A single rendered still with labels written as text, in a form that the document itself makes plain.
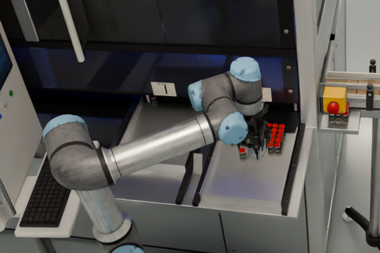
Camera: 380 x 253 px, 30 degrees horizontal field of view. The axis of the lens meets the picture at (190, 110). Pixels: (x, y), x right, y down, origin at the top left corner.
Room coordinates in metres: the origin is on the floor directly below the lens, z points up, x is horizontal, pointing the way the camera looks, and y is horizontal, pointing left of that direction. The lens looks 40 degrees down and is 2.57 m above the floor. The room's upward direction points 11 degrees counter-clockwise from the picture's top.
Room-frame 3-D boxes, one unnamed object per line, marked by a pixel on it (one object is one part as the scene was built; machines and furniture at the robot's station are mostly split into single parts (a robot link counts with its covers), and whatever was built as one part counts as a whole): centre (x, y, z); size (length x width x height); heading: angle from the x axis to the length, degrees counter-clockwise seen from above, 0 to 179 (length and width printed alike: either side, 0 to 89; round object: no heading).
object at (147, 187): (1.75, -0.02, 0.87); 0.70 x 0.48 x 0.02; 68
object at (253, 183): (1.64, -0.16, 0.90); 0.34 x 0.26 x 0.04; 157
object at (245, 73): (1.45, -0.16, 1.39); 0.09 x 0.08 x 0.11; 101
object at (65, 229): (1.82, 0.55, 0.79); 0.45 x 0.28 x 0.03; 165
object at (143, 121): (1.87, 0.11, 0.90); 0.34 x 0.26 x 0.04; 158
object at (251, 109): (1.45, -0.16, 1.32); 0.08 x 0.08 x 0.05
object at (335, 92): (1.76, -0.48, 0.99); 0.08 x 0.07 x 0.07; 158
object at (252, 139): (1.45, -0.16, 1.24); 0.09 x 0.08 x 0.12; 158
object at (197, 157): (1.62, 0.03, 0.91); 0.14 x 0.03 x 0.06; 158
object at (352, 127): (1.80, -0.51, 0.87); 0.14 x 0.13 x 0.02; 158
